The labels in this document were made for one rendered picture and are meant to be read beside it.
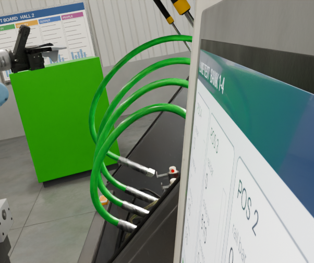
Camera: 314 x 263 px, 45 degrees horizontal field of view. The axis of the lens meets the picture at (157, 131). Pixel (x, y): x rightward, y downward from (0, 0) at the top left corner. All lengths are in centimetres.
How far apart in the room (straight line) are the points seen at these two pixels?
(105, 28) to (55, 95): 343
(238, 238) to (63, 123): 409
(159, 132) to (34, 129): 311
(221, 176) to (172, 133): 103
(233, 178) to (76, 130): 410
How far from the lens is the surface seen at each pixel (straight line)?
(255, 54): 16
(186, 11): 56
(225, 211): 20
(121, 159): 93
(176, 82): 72
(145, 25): 744
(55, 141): 428
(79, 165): 435
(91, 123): 92
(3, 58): 145
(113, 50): 737
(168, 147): 125
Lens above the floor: 143
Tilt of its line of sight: 14 degrees down
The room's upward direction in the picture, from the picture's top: 10 degrees counter-clockwise
